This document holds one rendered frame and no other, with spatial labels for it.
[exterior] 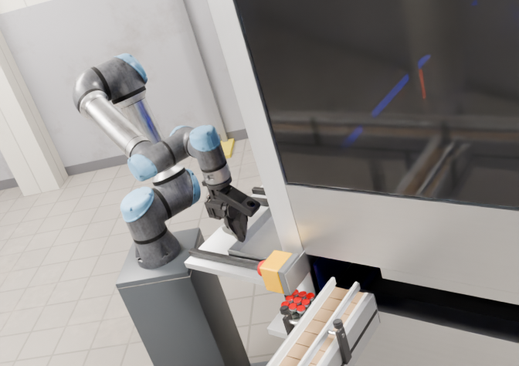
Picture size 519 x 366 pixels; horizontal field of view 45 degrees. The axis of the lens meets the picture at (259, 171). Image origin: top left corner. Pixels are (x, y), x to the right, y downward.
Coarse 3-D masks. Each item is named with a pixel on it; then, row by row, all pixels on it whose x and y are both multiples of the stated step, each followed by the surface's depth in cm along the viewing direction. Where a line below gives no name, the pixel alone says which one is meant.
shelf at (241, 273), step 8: (264, 208) 199; (248, 216) 197; (256, 216) 196; (224, 224) 197; (248, 224) 193; (216, 232) 194; (224, 232) 193; (208, 240) 191; (216, 240) 190; (224, 240) 189; (232, 240) 188; (200, 248) 189; (208, 248) 188; (216, 248) 186; (224, 248) 185; (192, 256) 186; (192, 264) 182; (200, 264) 181; (208, 264) 180; (216, 264) 179; (224, 264) 178; (208, 272) 180; (216, 272) 178; (224, 272) 175; (232, 272) 174; (240, 272) 173; (248, 272) 172; (256, 272) 171; (344, 272) 164; (248, 280) 171; (256, 280) 169
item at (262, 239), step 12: (264, 216) 190; (252, 228) 186; (264, 228) 189; (252, 240) 185; (264, 240) 183; (276, 240) 181; (228, 252) 178; (240, 252) 175; (252, 252) 179; (264, 252) 178
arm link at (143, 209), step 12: (132, 192) 202; (144, 192) 199; (156, 192) 200; (120, 204) 199; (132, 204) 196; (144, 204) 195; (156, 204) 198; (132, 216) 195; (144, 216) 196; (156, 216) 198; (168, 216) 202; (132, 228) 198; (144, 228) 197; (156, 228) 199
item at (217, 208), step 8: (208, 184) 172; (224, 184) 170; (216, 192) 174; (208, 200) 177; (216, 200) 176; (216, 208) 174; (224, 208) 172; (232, 208) 174; (216, 216) 177; (232, 216) 174
